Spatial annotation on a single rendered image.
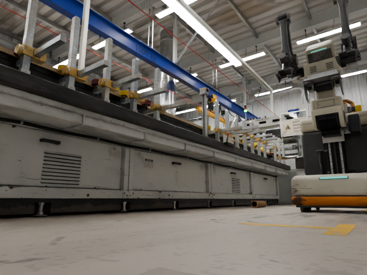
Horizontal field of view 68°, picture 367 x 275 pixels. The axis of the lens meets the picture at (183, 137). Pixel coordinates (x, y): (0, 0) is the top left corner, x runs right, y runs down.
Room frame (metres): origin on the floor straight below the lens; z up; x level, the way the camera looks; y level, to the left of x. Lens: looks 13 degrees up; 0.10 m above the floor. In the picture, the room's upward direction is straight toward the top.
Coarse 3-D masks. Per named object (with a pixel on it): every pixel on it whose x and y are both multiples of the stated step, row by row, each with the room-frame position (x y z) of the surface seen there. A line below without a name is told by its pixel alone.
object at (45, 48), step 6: (60, 36) 1.12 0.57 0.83; (48, 42) 1.18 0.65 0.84; (54, 42) 1.15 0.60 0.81; (60, 42) 1.14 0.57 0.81; (42, 48) 1.21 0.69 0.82; (48, 48) 1.19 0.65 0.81; (54, 48) 1.19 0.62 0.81; (36, 54) 1.25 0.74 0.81; (42, 54) 1.25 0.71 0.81; (18, 60) 1.35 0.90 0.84; (18, 66) 1.37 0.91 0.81
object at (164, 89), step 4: (160, 88) 1.75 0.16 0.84; (164, 88) 1.73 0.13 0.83; (148, 92) 1.81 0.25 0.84; (152, 92) 1.79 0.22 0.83; (156, 92) 1.77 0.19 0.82; (160, 92) 1.76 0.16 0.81; (164, 92) 1.76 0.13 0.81; (140, 96) 1.86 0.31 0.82; (144, 96) 1.84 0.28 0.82; (148, 96) 1.83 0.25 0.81; (124, 100) 1.96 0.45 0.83; (128, 100) 1.93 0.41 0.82
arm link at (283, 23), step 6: (276, 18) 2.03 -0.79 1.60; (288, 18) 1.98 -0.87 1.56; (276, 24) 2.05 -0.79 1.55; (282, 24) 2.00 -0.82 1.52; (282, 30) 2.00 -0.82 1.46; (282, 36) 2.01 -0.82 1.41; (282, 42) 2.01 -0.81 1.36; (282, 48) 2.02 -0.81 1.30; (288, 48) 2.01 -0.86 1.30; (288, 54) 1.99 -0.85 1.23
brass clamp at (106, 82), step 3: (99, 81) 1.63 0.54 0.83; (102, 81) 1.61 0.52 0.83; (105, 81) 1.62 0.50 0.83; (108, 81) 1.64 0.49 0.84; (111, 81) 1.66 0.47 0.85; (99, 84) 1.63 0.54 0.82; (102, 84) 1.62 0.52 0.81; (105, 84) 1.63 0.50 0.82; (108, 84) 1.64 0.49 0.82; (111, 84) 1.66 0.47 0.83; (111, 87) 1.67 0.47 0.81; (117, 87) 1.71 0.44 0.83; (111, 90) 1.70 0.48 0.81; (114, 90) 1.70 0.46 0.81; (117, 90) 1.71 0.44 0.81
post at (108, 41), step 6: (108, 42) 1.64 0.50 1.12; (108, 48) 1.64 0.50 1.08; (108, 54) 1.64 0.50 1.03; (108, 60) 1.64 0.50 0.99; (108, 72) 1.65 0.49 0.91; (108, 78) 1.65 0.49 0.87; (102, 90) 1.65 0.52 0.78; (108, 90) 1.65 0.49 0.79; (102, 96) 1.65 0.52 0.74; (108, 96) 1.66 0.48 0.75
